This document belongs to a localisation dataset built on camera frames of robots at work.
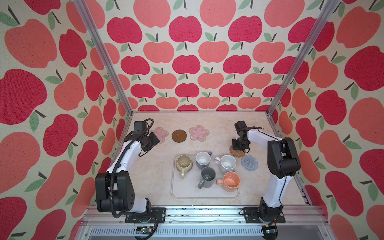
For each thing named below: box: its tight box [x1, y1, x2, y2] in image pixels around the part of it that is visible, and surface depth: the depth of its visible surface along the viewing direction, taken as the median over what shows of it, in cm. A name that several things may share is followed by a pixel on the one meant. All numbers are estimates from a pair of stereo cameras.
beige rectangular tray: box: [171, 151, 241, 198], surface depth 84 cm
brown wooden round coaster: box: [171, 129, 187, 143], surface depth 109 cm
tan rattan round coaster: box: [229, 145, 246, 158], surface depth 99 cm
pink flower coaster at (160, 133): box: [150, 126, 169, 144], surface depth 110 cm
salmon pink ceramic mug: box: [216, 171, 241, 192], surface depth 81 cm
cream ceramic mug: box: [176, 154, 193, 179], surface depth 85 cm
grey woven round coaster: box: [241, 155, 259, 172], surface depth 95 cm
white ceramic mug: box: [214, 154, 237, 173], surface depth 88 cm
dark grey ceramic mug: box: [198, 166, 216, 189], surface depth 80 cm
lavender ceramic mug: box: [196, 151, 212, 170], surface depth 90 cm
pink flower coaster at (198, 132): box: [189, 125, 210, 142], surface depth 110 cm
